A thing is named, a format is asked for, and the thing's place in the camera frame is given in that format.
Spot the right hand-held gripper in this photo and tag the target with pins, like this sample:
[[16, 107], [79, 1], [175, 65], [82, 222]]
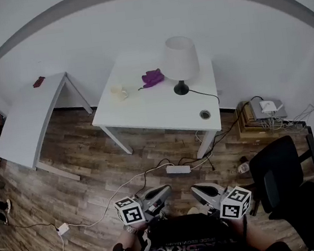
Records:
[[235, 206]]

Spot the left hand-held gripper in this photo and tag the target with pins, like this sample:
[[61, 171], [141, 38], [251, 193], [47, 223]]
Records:
[[129, 213]]

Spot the cream mug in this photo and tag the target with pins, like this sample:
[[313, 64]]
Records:
[[116, 92]]

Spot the purple cloth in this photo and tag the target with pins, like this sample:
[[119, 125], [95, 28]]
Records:
[[152, 77]]

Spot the white table lamp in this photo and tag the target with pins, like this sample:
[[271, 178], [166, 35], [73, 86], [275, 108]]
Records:
[[180, 59]]

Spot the person's left forearm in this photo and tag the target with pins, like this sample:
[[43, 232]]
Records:
[[118, 249]]

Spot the person's right forearm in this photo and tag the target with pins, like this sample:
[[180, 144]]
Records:
[[256, 237]]

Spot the person's right white sneaker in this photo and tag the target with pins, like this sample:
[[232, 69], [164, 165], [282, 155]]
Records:
[[193, 210]]

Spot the white power strip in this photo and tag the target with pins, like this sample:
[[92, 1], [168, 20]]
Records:
[[178, 169]]

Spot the silver wristwatch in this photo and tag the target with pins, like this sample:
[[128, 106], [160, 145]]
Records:
[[131, 230]]

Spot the person's black shirt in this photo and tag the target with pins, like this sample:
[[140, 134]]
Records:
[[188, 240]]

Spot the white router on box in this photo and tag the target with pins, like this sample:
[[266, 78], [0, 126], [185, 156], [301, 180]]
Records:
[[248, 132]]

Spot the black mesh-back office chair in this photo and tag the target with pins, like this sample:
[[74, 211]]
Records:
[[274, 158]]

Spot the white square table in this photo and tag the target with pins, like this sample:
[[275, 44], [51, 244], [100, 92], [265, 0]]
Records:
[[149, 108]]

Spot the white power adapter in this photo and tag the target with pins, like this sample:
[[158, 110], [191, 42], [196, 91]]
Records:
[[63, 228]]

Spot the grey flat device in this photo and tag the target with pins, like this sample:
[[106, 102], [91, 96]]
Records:
[[282, 112]]

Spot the white curved table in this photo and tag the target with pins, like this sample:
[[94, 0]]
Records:
[[25, 118]]

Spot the dark red cloth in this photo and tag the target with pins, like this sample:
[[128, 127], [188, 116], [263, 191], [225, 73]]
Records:
[[38, 82]]

